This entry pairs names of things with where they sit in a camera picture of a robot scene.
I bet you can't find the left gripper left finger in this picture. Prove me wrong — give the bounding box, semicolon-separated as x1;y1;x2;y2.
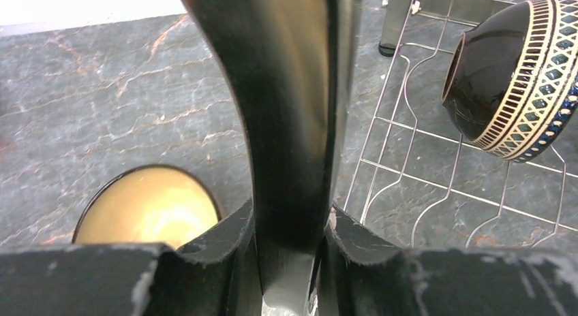
1;202;262;315

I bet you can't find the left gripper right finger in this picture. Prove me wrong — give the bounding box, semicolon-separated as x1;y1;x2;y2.
317;208;577;315

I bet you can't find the brown beige bowl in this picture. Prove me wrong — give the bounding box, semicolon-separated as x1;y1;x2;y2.
72;163;224;249

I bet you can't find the steel dish rack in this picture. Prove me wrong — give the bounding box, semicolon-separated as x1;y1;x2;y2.
173;0;578;316

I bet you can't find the black patterned bowl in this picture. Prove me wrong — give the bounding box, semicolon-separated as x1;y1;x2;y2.
441;0;577;163

